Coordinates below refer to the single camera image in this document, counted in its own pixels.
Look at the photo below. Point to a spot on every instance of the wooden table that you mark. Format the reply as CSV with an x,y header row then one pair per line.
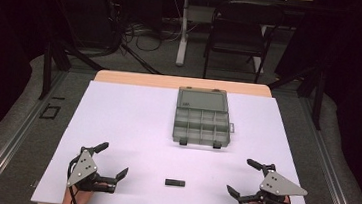
x,y
171,81

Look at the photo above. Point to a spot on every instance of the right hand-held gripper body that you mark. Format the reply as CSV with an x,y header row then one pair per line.
x,y
278,186

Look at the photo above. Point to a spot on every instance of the black folding chair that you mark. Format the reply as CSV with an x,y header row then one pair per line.
x,y
239,34

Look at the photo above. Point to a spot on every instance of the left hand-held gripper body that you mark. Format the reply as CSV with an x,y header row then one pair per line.
x,y
84,168

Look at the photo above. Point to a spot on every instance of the white desk leg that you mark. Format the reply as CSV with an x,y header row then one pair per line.
x,y
183,38

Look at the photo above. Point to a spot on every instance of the metal floor rail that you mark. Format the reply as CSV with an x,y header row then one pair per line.
x,y
18,133
339,197

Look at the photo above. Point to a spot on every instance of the grey plastic organizer box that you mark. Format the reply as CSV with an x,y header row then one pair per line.
x,y
202,101

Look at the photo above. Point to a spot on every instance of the white table cover sheet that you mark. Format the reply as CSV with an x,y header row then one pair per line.
x,y
133,127

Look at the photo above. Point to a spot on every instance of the person's left hand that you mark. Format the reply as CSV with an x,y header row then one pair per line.
x,y
82,198

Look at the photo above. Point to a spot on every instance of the small black rectangular stick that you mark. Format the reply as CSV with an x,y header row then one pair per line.
x,y
175,182

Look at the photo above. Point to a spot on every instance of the black metal stand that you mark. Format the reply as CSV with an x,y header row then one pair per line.
x,y
47,69
318,95

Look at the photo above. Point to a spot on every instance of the black tape square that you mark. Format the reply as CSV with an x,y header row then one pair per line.
x,y
42,115

